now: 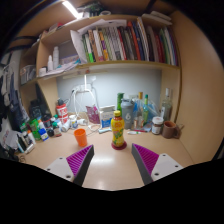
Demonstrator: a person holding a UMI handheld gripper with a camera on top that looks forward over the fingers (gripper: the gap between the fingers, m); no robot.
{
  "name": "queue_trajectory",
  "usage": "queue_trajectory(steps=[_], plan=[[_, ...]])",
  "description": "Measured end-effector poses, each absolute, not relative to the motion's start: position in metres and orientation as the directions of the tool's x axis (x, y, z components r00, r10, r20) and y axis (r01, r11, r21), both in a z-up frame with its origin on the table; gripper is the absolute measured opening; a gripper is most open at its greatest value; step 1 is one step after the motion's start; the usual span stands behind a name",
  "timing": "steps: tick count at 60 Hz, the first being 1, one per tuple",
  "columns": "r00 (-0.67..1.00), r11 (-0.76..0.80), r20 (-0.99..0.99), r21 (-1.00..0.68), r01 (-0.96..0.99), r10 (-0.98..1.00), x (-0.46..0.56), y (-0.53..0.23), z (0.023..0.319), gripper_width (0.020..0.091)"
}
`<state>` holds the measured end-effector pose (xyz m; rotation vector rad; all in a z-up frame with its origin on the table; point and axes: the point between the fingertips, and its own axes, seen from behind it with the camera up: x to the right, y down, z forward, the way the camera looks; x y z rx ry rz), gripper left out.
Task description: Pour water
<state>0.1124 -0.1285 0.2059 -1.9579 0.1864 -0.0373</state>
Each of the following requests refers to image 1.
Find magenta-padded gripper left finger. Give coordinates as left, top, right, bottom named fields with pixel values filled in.
left=43, top=144, right=95, bottom=187

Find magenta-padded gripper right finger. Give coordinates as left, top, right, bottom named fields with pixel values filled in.
left=131, top=143, right=184, bottom=187

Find yellow-labelled tea drink bottle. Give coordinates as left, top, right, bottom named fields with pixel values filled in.
left=110, top=110, right=126, bottom=149

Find orange plastic cup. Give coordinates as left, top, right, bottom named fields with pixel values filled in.
left=73, top=128, right=88, bottom=148

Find brown ceramic mug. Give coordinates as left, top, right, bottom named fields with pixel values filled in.
left=162, top=120, right=183, bottom=140

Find dark bottle with green cap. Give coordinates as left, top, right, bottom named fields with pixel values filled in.
left=52, top=121, right=63, bottom=138

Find brown jar with white lid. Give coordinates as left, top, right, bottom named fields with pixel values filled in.
left=151, top=116, right=165, bottom=135

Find white bottle with blue cap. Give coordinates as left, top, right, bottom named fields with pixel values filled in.
left=37, top=120, right=50, bottom=142

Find flat round red coaster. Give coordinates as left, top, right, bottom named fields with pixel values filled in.
left=111, top=140, right=128, bottom=151

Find white bottle with blue label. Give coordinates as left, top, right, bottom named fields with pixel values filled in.
left=68, top=114, right=79, bottom=130

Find small green plastic bottle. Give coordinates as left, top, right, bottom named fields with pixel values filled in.
left=29, top=118, right=41, bottom=141

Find white charger block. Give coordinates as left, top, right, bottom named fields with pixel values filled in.
left=77, top=118, right=89, bottom=127

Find red and white canister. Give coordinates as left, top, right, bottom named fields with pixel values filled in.
left=55, top=103, right=69, bottom=124

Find white brush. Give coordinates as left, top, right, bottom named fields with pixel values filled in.
left=97, top=127, right=113, bottom=134

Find clear bottle with green cap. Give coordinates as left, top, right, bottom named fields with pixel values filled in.
left=142, top=94, right=150, bottom=124

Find clear glass bottle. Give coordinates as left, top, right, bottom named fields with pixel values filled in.
left=160, top=87, right=174, bottom=122

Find magenta snack pouch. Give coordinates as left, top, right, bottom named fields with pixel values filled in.
left=85, top=105, right=101, bottom=125

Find blue and white carton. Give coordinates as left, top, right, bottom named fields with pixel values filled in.
left=99, top=105, right=116, bottom=129

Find tall green bottle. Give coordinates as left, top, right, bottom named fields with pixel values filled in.
left=116, top=92, right=125, bottom=113

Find white power strip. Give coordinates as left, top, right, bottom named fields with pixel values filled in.
left=73, top=84, right=93, bottom=93

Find dark hanging clothes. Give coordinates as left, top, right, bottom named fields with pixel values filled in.
left=0, top=53, right=22, bottom=134

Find wooden shelf unit with books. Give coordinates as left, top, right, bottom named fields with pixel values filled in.
left=19, top=9, right=183, bottom=88

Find white ceiling light tube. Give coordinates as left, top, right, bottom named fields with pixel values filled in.
left=61, top=0, right=84, bottom=20

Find white charging cable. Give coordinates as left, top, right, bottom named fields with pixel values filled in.
left=69, top=88, right=101, bottom=133

